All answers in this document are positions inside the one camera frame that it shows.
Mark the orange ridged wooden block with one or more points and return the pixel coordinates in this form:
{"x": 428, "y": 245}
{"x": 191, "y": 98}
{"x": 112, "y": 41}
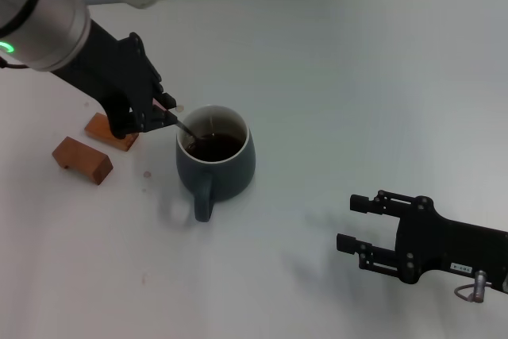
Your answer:
{"x": 97, "y": 126}

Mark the dark coffee liquid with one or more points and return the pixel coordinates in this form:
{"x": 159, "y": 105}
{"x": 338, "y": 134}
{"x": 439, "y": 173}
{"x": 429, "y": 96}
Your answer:
{"x": 218, "y": 148}

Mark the dark grey ceramic mug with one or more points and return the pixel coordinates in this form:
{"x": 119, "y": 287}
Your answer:
{"x": 226, "y": 180}

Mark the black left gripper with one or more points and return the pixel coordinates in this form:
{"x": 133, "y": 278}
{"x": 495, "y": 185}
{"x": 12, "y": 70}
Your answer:
{"x": 115, "y": 77}

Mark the dark brown wooden block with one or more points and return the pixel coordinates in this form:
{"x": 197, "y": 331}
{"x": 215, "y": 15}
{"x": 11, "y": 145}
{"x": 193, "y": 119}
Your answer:
{"x": 83, "y": 158}

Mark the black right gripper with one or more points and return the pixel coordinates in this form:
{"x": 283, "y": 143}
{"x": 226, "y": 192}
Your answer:
{"x": 436, "y": 243}

